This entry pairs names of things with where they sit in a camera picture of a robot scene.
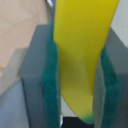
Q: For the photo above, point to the gripper grey left finger with green pad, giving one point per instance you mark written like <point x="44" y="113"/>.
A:
<point x="40" y="77"/>

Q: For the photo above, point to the yellow toy banana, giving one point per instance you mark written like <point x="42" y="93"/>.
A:
<point x="80" y="30"/>

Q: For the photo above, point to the gripper grey right finger with green pad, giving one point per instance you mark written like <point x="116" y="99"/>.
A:
<point x="110" y="102"/>

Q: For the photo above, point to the round wooden plate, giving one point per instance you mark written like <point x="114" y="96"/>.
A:
<point x="18" y="19"/>

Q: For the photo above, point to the woven beige placemat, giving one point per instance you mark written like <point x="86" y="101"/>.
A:
<point x="120" y="21"/>

